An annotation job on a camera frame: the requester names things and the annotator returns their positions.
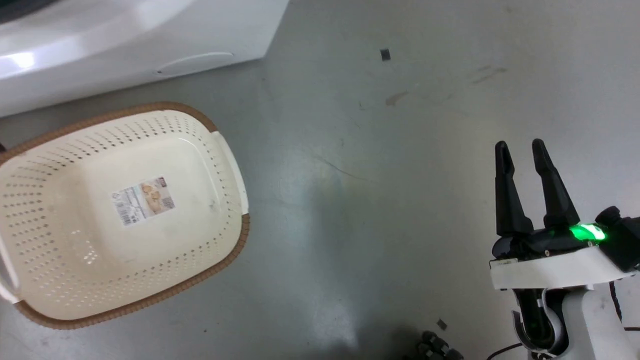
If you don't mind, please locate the thin black cable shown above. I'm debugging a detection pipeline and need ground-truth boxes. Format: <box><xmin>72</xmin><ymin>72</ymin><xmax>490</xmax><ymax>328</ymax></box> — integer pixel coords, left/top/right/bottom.
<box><xmin>486</xmin><ymin>342</ymin><xmax>525</xmax><ymax>360</ymax></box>

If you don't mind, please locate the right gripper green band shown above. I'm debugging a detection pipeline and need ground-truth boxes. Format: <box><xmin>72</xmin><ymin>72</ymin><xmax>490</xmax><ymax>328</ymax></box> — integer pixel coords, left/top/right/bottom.
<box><xmin>489</xmin><ymin>138</ymin><xmax>640</xmax><ymax>291</ymax></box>

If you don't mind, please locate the cream perforated laundry basket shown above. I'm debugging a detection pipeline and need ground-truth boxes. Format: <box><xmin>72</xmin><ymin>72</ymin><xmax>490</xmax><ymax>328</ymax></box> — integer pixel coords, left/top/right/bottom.
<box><xmin>0</xmin><ymin>102</ymin><xmax>251</xmax><ymax>330</ymax></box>

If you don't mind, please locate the white washing machine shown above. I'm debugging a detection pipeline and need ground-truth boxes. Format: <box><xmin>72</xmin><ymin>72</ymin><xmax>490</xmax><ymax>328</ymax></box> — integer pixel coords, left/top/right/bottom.
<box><xmin>0</xmin><ymin>0</ymin><xmax>291</xmax><ymax>119</ymax></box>

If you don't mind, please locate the printed paper label sticker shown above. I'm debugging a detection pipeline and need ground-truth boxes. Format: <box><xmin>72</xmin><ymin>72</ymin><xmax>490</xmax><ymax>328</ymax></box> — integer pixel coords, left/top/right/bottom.
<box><xmin>111</xmin><ymin>176</ymin><xmax>176</xmax><ymax>227</ymax></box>

